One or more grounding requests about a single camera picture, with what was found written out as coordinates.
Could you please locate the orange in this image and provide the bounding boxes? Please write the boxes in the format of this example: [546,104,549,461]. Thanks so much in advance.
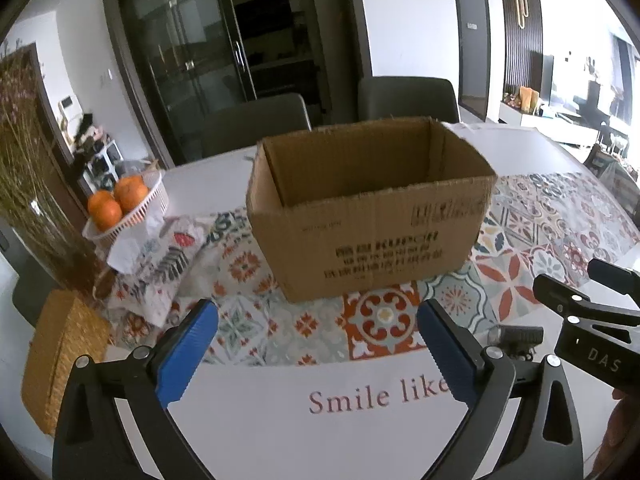
[114,175,150,212]
[88,190,123,231]

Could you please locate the dark interior door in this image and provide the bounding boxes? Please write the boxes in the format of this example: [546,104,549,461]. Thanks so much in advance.
[452,0,493,121]

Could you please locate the white crumpled paper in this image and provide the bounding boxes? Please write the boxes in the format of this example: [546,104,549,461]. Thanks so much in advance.
[107,205,166,276]

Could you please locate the dark glass-door cabinet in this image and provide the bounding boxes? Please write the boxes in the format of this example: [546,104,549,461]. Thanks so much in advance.
[100,0,373,168]

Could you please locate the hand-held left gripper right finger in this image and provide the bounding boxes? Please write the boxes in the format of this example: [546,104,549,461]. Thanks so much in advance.
[416,298,584,480]

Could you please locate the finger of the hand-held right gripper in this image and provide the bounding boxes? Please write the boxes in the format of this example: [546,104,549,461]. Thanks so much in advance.
[587,258,640,308]
[532,274,640,328]

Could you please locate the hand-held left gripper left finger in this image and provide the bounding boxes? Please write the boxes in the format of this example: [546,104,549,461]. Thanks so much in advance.
[51,298,219,480]

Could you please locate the small black silver device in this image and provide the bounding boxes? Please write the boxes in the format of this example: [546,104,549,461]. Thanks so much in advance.
[487,325,544,361]

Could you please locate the floral leaf-print cloth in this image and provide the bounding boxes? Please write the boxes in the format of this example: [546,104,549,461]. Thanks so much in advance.
[107,215,211,328]

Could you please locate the grey dining chair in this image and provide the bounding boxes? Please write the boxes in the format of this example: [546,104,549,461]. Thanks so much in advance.
[357,76,460,123]
[200,92,312,158]

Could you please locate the white low console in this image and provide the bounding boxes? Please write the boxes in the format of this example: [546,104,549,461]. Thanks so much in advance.
[500,100,616,148]

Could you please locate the white plastic fruit basket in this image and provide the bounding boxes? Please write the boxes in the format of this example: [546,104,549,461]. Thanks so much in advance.
[82,170,168,241]

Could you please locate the brown cardboard box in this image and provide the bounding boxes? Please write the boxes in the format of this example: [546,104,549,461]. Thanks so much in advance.
[246,116,498,304]

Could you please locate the cluttered white shelf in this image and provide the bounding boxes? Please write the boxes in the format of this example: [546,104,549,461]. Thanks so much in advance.
[60,112,126,191]

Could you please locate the yellow woven basket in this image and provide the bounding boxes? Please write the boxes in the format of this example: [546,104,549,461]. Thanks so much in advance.
[21,289,112,436]

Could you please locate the person's right hand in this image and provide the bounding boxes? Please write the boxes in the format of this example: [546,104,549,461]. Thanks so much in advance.
[595,397,640,480]

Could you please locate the dried flower branches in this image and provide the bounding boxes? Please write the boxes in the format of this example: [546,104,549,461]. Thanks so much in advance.
[0,45,101,291]

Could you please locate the patterned tile-print table runner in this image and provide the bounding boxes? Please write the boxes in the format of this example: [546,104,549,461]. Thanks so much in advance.
[100,172,640,366]

